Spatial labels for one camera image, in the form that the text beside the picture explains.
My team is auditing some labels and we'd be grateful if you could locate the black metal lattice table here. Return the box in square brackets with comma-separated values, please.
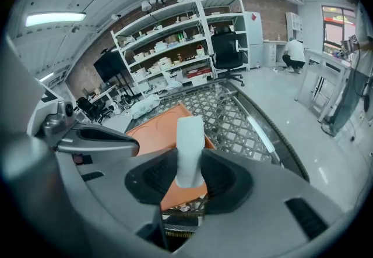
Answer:
[125, 80, 310, 241]

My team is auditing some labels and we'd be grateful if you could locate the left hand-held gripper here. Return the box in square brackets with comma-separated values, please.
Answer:
[4, 37, 141, 164]

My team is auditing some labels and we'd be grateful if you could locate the wide white shelf unit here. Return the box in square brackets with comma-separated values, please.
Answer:
[110, 0, 217, 98]

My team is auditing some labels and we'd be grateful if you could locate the narrow white shelf unit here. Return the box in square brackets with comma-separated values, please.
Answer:
[193, 0, 250, 77]

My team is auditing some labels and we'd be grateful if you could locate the ceiling tube lamp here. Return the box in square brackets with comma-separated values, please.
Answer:
[25, 12, 87, 28]

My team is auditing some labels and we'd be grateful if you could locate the black screen on stand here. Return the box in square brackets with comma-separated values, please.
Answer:
[93, 51, 129, 83]

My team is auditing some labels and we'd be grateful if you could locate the orange tray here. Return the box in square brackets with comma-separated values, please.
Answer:
[125, 102, 217, 211]

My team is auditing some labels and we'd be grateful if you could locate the red framed window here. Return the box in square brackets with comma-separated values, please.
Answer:
[321, 4, 358, 54]

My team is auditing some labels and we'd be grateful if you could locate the black office chair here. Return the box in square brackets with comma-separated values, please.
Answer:
[76, 96, 113, 125]
[210, 31, 247, 87]

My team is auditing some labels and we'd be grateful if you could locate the white wall cabinet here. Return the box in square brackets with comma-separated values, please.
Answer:
[285, 11, 304, 34]

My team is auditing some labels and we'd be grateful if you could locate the white wipes packet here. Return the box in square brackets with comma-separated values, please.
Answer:
[129, 94, 161, 119]

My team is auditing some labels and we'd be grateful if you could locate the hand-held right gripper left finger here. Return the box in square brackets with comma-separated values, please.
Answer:
[52, 147, 181, 255]

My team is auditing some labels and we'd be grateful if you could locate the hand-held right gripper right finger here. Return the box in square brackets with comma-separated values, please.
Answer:
[174, 147, 350, 258]

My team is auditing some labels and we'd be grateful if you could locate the flat red box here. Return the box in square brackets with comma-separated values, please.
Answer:
[186, 67, 212, 79]

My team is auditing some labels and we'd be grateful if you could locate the white table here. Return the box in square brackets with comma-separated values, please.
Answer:
[295, 48, 351, 123]

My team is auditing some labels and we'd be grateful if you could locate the white fridge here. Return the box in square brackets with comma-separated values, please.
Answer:
[242, 11, 265, 70]

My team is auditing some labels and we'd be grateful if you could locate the white desk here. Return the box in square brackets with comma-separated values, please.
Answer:
[263, 39, 290, 67]

